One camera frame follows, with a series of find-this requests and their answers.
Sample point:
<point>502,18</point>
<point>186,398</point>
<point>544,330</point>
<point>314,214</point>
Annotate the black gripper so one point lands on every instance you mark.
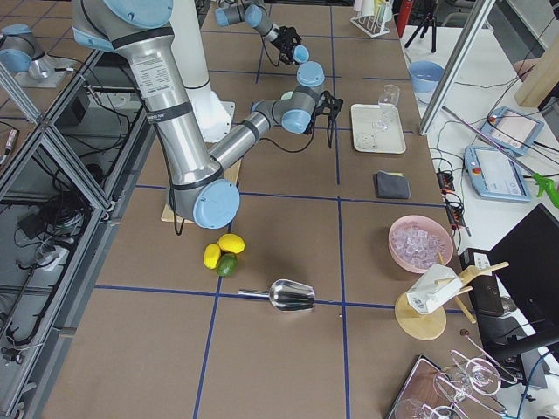
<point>330,114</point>
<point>285,42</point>

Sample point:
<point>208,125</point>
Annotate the light blue plastic cup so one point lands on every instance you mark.
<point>300,54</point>

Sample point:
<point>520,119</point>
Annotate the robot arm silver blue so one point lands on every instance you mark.
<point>252,13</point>
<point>148,36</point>

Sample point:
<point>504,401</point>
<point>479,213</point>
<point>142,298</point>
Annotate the large blue bowl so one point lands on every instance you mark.
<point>425,75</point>

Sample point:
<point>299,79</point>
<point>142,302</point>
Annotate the pink bowl with ice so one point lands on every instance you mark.
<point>418,242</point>

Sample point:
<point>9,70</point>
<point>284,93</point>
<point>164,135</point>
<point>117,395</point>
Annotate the metal ice scoop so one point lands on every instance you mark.
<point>286,295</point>

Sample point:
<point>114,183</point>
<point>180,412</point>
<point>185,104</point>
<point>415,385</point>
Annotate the cream bear tray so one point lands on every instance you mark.
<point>368,137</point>

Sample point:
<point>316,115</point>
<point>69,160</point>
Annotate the clear wine glass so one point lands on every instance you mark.
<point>387,102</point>

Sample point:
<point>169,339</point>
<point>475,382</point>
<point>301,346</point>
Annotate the dark grey folded cloth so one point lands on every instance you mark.
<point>391,186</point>

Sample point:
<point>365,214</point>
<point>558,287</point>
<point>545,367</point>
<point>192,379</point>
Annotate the wooden cutting board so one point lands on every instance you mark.
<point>231,174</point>

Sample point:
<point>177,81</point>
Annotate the red cylinder bottle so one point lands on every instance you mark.
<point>403,16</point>

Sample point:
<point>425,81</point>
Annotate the yellow lemon upper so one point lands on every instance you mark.
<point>231,243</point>

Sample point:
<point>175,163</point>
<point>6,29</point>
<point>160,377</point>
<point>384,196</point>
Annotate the yellow lemon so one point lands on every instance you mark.
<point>212,254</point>
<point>231,243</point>

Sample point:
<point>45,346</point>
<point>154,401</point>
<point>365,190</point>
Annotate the green lime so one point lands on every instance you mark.
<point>227,265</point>

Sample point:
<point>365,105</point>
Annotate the blue teach pendant near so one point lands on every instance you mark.
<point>494,176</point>

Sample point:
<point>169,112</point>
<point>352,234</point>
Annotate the blue teach pendant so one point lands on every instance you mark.
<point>494,176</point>
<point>512,130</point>

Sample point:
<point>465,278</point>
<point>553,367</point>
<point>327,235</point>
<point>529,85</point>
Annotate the yellow lemon lower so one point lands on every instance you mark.
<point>212,254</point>

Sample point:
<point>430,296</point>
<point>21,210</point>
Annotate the blue teach pendant far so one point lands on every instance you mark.
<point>512,130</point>

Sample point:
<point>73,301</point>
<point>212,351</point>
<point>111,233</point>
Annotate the white carton box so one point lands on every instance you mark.
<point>434,288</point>

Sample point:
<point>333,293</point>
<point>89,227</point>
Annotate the wooden stand with round base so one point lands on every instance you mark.
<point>431,326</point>

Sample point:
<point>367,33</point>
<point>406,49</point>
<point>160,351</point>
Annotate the black laptop monitor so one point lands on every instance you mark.
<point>531,279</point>

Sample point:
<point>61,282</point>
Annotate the upturned wine glasses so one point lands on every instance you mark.
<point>467,388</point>

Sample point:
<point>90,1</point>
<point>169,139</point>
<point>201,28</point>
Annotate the white wire cup rack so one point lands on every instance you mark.
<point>372,17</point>

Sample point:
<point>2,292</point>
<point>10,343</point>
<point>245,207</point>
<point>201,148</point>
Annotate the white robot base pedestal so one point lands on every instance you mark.
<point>212,115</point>

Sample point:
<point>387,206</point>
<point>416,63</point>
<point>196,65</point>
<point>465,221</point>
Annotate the black camera tripod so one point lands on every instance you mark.
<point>429,22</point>

